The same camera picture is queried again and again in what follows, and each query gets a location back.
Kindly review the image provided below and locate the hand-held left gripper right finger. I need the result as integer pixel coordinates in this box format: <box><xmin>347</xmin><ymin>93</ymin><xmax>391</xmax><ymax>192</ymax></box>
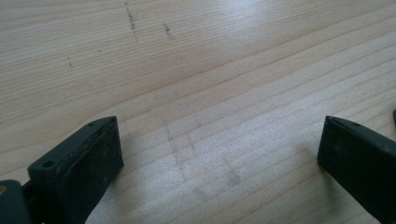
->
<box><xmin>317</xmin><ymin>115</ymin><xmax>396</xmax><ymax>224</ymax></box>

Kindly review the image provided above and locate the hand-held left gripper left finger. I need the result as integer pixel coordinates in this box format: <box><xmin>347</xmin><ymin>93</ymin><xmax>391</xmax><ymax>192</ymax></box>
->
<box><xmin>21</xmin><ymin>116</ymin><xmax>124</xmax><ymax>224</ymax></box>

